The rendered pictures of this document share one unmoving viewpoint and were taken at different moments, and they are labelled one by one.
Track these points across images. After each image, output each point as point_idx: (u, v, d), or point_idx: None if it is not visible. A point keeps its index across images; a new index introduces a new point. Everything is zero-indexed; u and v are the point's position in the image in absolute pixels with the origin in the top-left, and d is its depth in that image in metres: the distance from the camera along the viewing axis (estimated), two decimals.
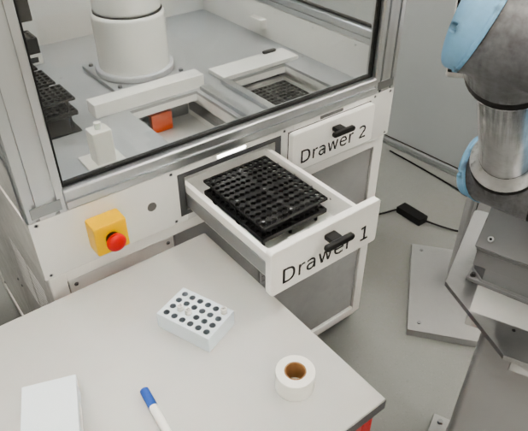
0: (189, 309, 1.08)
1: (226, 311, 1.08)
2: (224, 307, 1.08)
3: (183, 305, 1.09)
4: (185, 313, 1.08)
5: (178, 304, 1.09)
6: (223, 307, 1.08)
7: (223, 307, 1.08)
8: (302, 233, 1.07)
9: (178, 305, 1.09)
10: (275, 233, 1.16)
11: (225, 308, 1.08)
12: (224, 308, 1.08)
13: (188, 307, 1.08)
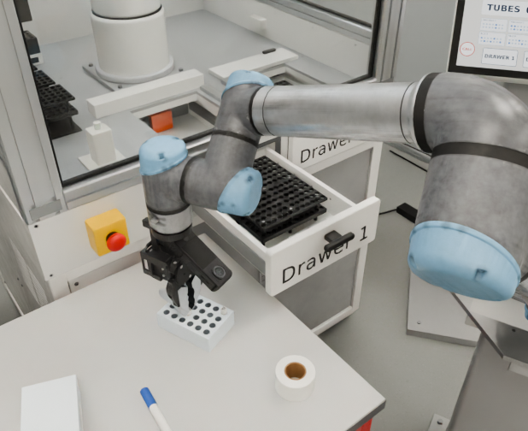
0: (189, 309, 1.08)
1: (226, 311, 1.08)
2: (224, 307, 1.08)
3: None
4: None
5: None
6: (223, 307, 1.08)
7: (223, 307, 1.08)
8: (302, 233, 1.07)
9: None
10: (275, 233, 1.16)
11: (225, 308, 1.08)
12: (224, 308, 1.08)
13: (188, 307, 1.08)
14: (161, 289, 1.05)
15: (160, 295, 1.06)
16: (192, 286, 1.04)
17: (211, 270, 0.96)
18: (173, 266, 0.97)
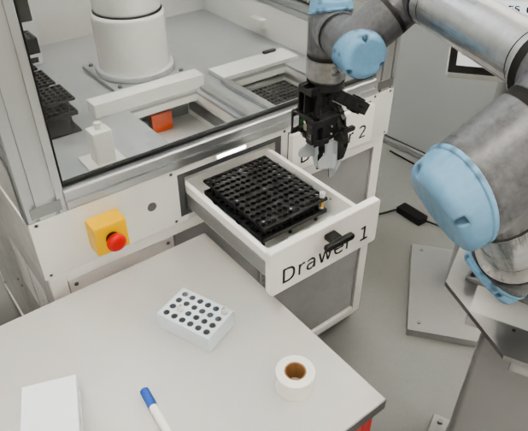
0: (321, 191, 1.21)
1: (226, 311, 1.08)
2: (224, 307, 1.08)
3: (183, 305, 1.09)
4: (325, 195, 1.22)
5: (178, 304, 1.09)
6: (223, 307, 1.08)
7: (223, 307, 1.08)
8: (302, 233, 1.07)
9: (178, 305, 1.09)
10: (275, 233, 1.16)
11: (225, 308, 1.08)
12: (224, 308, 1.08)
13: (320, 192, 1.21)
14: (319, 159, 1.11)
15: (319, 167, 1.11)
16: None
17: (359, 98, 1.12)
18: (341, 114, 1.08)
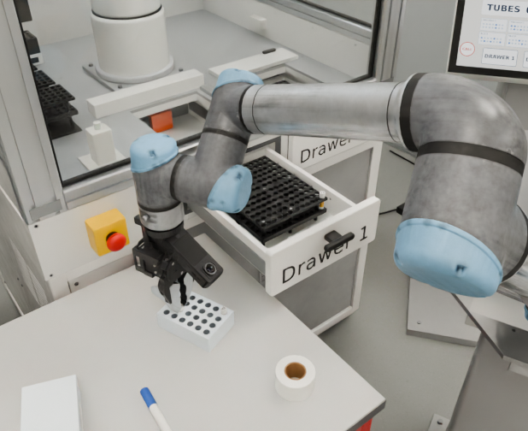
0: (321, 191, 1.21)
1: (226, 311, 1.08)
2: (224, 307, 1.08)
3: (183, 305, 1.09)
4: (325, 195, 1.22)
5: None
6: (223, 307, 1.08)
7: (223, 307, 1.08)
8: (302, 233, 1.07)
9: None
10: (275, 233, 1.16)
11: (225, 308, 1.08)
12: (224, 308, 1.08)
13: (320, 192, 1.21)
14: (153, 286, 1.06)
15: (152, 292, 1.07)
16: (184, 283, 1.05)
17: (202, 267, 0.97)
18: (164, 262, 0.98)
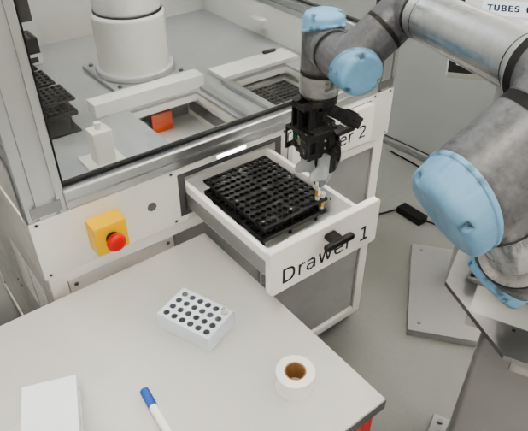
0: (321, 191, 1.21)
1: (226, 311, 1.08)
2: (224, 307, 1.08)
3: (319, 180, 1.19)
4: (325, 195, 1.22)
5: (316, 181, 1.18)
6: (223, 307, 1.08)
7: (223, 307, 1.08)
8: (302, 233, 1.07)
9: (319, 181, 1.18)
10: (275, 233, 1.16)
11: (225, 308, 1.08)
12: (224, 308, 1.08)
13: (320, 192, 1.21)
14: (312, 172, 1.12)
15: (311, 179, 1.13)
16: None
17: (352, 112, 1.13)
18: (335, 129, 1.09)
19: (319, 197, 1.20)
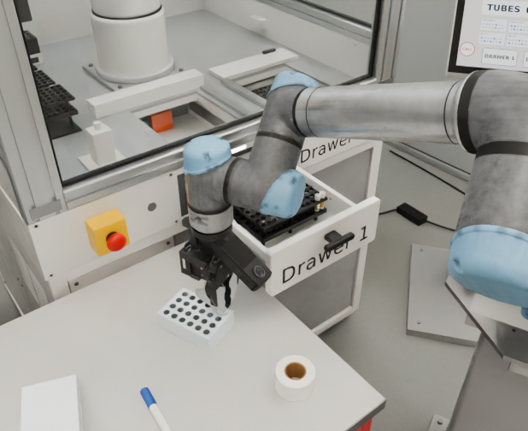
0: (321, 191, 1.21)
1: (226, 311, 1.08)
2: None
3: (318, 193, 1.21)
4: (325, 195, 1.22)
5: (315, 194, 1.20)
6: None
7: None
8: (302, 233, 1.07)
9: (318, 195, 1.20)
10: (275, 233, 1.16)
11: (225, 308, 1.08)
12: None
13: (320, 192, 1.21)
14: (197, 288, 1.05)
15: (196, 294, 1.06)
16: (229, 286, 1.05)
17: (251, 269, 0.96)
18: (213, 265, 0.98)
19: (318, 209, 1.22)
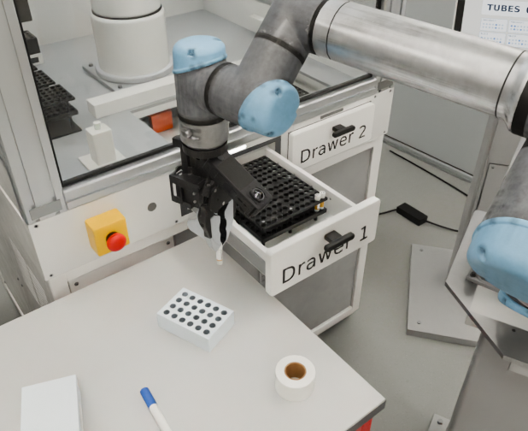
0: (321, 191, 1.21)
1: (222, 247, 0.99)
2: None
3: (318, 193, 1.21)
4: (325, 195, 1.22)
5: (315, 194, 1.20)
6: None
7: None
8: (302, 233, 1.07)
9: (318, 195, 1.20)
10: (275, 233, 1.16)
11: None
12: None
13: (320, 192, 1.21)
14: (190, 220, 0.96)
15: (189, 227, 0.96)
16: (225, 217, 0.95)
17: (249, 192, 0.86)
18: (206, 189, 0.88)
19: (318, 209, 1.22)
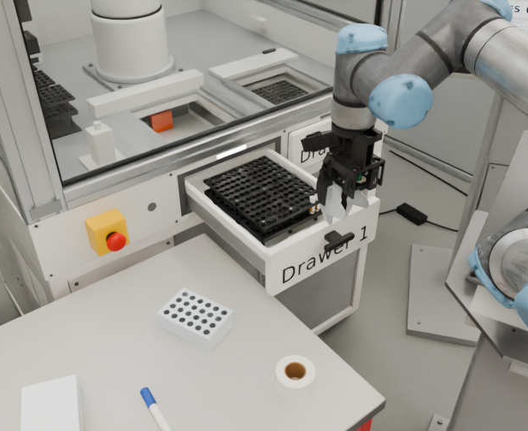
0: None
1: (313, 198, 1.21)
2: (312, 196, 1.20)
3: None
4: None
5: (315, 194, 1.20)
6: (311, 197, 1.20)
7: (311, 197, 1.20)
8: (302, 233, 1.07)
9: None
10: (275, 233, 1.16)
11: (313, 196, 1.20)
12: (313, 197, 1.20)
13: None
14: (366, 197, 1.02)
15: (367, 204, 1.03)
16: None
17: (320, 132, 1.03)
18: None
19: (318, 209, 1.22)
